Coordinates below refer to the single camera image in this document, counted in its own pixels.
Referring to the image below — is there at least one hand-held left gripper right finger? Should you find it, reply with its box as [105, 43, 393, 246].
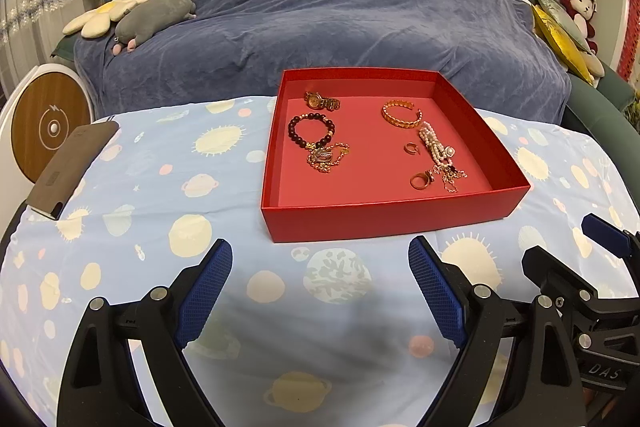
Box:
[407, 236, 586, 427]

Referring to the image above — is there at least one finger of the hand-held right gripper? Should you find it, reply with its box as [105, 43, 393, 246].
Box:
[521, 245, 640, 333]
[581, 213, 640, 261]

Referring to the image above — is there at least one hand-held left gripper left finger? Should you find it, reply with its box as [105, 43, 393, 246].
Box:
[56, 238, 234, 427]

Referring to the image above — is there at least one red box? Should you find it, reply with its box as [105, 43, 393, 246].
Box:
[260, 66, 531, 244]

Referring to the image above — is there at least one gold ring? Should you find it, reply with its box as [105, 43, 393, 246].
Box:
[409, 171, 436, 192]

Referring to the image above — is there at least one thin gold chain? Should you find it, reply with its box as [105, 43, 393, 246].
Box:
[432, 162, 470, 194]

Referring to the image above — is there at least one pearl bracelet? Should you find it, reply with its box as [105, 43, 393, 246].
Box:
[418, 120, 457, 167]

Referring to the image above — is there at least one gold chain necklace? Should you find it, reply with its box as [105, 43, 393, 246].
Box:
[306, 141, 351, 174]

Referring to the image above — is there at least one dark bead bracelet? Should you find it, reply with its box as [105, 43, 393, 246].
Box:
[287, 112, 336, 149]

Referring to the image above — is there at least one potted orchid plant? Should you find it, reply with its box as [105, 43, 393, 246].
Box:
[619, 91, 640, 131]

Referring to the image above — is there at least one teal sofa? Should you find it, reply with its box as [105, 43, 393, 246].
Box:
[504, 0, 640, 144]

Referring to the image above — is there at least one cream cushion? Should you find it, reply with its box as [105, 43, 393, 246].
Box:
[579, 51, 606, 88]

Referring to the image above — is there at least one gold bead bangle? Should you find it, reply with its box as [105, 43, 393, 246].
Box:
[381, 100, 423, 128]

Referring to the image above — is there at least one brown wallet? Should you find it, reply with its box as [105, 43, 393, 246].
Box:
[25, 120, 121, 222]

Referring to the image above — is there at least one yellow cushion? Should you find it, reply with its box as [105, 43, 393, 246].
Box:
[529, 4, 596, 86]

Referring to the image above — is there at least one grey cushion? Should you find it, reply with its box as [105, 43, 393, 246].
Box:
[531, 0, 591, 53]

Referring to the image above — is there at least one gold wristwatch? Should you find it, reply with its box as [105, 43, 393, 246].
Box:
[303, 90, 342, 112]

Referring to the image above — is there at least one red monkey plush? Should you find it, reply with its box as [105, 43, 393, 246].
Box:
[559, 0, 600, 56]

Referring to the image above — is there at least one round white wood-faced device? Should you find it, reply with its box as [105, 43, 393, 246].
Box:
[0, 62, 95, 203]

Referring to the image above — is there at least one grey plush toy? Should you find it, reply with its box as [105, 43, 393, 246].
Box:
[110, 0, 198, 56]

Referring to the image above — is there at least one flower-shaped pillow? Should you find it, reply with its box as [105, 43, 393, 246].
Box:
[62, 0, 152, 39]

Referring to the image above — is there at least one blue sofa blanket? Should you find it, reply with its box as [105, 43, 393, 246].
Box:
[73, 0, 571, 128]

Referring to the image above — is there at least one silver tinsel garland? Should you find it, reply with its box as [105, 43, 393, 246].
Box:
[0, 0, 132, 39]

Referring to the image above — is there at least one red door frame decoration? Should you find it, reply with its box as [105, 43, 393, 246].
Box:
[615, 0, 640, 86]

